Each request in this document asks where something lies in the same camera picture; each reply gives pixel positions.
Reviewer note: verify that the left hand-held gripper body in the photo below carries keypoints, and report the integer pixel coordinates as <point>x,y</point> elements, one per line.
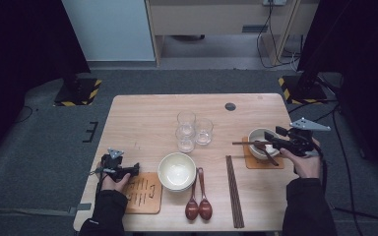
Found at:
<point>112,164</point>

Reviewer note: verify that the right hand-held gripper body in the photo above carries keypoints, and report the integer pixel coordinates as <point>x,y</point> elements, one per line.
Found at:
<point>300,142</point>

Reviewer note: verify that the reddish brown wooden spoon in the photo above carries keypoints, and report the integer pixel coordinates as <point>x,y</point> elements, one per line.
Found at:
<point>205,209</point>
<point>270,157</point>
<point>192,209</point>

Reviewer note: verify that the cream ceramic bowl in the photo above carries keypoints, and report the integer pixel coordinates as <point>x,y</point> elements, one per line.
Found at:
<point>177,172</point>
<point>185,190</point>
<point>256,135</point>

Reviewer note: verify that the wooden slotted trivet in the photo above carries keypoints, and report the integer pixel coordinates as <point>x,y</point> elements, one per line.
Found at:
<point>144,196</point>
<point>256,164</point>

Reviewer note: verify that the dark wooden chopstick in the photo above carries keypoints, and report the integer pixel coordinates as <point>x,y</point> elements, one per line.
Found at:
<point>242,142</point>

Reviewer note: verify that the row of dark chopsticks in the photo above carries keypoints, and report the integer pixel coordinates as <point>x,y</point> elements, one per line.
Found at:
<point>234,190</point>

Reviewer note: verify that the person's left hand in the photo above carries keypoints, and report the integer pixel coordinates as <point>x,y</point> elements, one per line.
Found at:
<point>112,185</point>

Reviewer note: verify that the person's right hand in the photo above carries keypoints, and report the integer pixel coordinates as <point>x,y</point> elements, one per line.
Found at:
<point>306,167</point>

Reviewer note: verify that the black stand with striped base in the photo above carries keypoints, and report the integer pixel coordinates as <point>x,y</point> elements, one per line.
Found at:
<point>303,91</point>
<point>77,93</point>

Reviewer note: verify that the grey tape strip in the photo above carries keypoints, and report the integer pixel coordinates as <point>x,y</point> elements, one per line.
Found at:
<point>80,208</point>

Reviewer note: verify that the clear drinking glass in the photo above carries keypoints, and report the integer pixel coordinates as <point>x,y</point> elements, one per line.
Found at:
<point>185,142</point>
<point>186,118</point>
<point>204,132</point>

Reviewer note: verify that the black curtain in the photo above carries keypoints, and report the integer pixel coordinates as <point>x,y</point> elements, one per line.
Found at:
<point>357,49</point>

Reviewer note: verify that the white power strip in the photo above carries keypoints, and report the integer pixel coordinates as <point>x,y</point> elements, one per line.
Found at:
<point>274,2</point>

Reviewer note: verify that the light wooden desk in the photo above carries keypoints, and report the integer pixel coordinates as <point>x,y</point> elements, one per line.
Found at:
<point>210,19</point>

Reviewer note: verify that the white cabinet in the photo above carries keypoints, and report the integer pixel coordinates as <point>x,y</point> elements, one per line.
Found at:
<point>111,29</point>

